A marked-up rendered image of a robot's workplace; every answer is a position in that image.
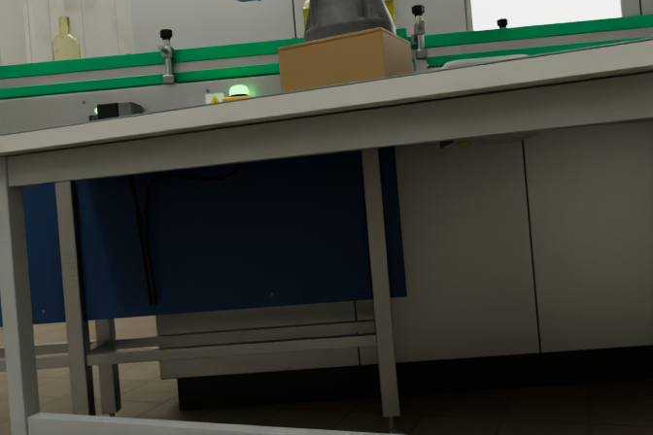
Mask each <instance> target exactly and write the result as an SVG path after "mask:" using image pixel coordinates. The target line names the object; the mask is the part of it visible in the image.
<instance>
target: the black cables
mask: <svg viewBox="0 0 653 435"><path fill-rule="evenodd" d="M240 165H241V163H238V164H237V166H236V167H235V168H234V169H233V170H232V171H231V172H230V173H228V174H226V175H224V176H221V177H217V178H210V179H202V178H192V177H186V176H180V175H162V176H158V177H156V178H154V179H153V180H152V181H151V182H150V184H149V186H148V189H147V193H146V201H145V227H146V232H145V227H144V223H143V220H142V216H141V212H140V208H139V204H138V200H137V196H136V189H135V182H134V175H127V178H128V182H129V185H130V189H131V192H132V196H133V201H134V208H135V215H136V220H137V227H138V233H139V239H140V246H141V252H142V258H143V264H144V270H145V277H146V283H147V290H148V296H149V305H152V304H153V299H152V293H151V286H150V279H149V273H148V266H147V260H146V254H147V258H148V264H149V269H150V276H151V282H152V289H153V296H154V303H155V305H157V298H156V291H155V278H154V271H153V265H152V261H151V255H150V250H149V248H150V239H149V222H148V207H149V195H150V190H151V187H152V185H153V183H155V182H156V181H158V180H160V179H164V178H178V179H184V180H190V181H198V182H213V181H219V180H223V179H225V178H228V177H230V176H231V175H233V174H234V173H235V172H236V171H237V170H238V169H239V167H240ZM143 239H144V241H143ZM144 244H145V247H144ZM145 249H146V253H145Z"/></svg>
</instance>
